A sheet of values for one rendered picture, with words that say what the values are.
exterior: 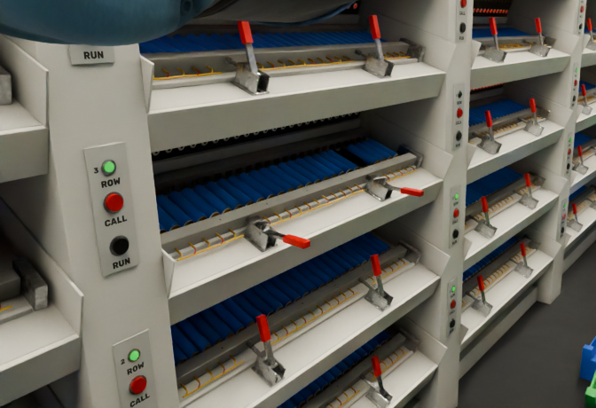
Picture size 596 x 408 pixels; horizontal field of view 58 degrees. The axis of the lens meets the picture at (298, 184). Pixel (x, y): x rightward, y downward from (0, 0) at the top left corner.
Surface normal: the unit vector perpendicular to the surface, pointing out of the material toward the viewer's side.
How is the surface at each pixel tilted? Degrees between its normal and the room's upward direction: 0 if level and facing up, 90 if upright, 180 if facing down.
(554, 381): 0
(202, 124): 111
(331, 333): 21
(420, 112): 90
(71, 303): 90
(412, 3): 90
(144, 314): 90
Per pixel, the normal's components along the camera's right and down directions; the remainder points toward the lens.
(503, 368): -0.04, -0.97
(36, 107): -0.67, 0.22
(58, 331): 0.23, -0.85
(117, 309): 0.74, 0.14
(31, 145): 0.70, 0.48
